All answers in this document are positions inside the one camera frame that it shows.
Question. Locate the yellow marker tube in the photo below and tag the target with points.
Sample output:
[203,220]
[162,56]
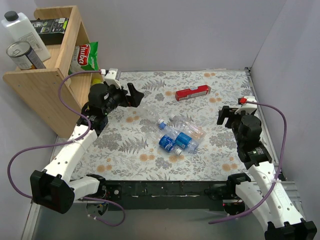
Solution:
[96,81]

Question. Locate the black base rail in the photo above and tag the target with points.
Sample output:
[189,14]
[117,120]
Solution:
[173,195]

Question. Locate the Pocari Sweat blue label bottle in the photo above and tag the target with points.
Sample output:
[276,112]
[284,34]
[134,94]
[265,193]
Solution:
[167,138]

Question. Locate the black green box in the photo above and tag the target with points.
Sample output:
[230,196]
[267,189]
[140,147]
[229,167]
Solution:
[51,31]

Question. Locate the clear bottle white cap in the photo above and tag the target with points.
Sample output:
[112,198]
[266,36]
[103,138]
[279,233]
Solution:
[188,127]

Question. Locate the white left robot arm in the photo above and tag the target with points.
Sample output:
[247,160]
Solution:
[53,187]

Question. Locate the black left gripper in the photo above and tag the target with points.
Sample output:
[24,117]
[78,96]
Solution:
[129,95]

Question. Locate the white blue bottle cap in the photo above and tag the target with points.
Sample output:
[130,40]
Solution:
[177,151]

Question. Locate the green white snack bag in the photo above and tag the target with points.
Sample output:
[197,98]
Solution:
[84,58]

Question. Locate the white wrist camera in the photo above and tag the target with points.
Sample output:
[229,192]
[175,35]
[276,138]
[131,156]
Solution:
[247,105]
[111,77]

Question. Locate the wooden shelf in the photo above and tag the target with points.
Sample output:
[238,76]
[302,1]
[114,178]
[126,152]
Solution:
[39,87]

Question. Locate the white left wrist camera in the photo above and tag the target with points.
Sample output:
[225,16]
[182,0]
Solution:
[111,77]

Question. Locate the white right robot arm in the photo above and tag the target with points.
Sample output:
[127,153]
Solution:
[261,190]

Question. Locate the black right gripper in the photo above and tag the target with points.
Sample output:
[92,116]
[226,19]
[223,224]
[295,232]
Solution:
[227,118]

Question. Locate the metal tin can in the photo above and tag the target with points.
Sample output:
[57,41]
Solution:
[23,55]

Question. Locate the blue label crushed bottle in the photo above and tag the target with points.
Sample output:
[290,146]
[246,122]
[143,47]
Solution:
[187,143]

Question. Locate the white bottle black cap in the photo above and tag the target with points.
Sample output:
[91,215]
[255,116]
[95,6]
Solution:
[21,29]

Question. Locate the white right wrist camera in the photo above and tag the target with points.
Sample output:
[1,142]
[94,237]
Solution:
[247,105]

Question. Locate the floral patterned table mat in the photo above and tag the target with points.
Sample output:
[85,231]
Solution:
[127,149]

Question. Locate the red toothpaste box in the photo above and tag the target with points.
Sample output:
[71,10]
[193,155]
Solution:
[194,92]

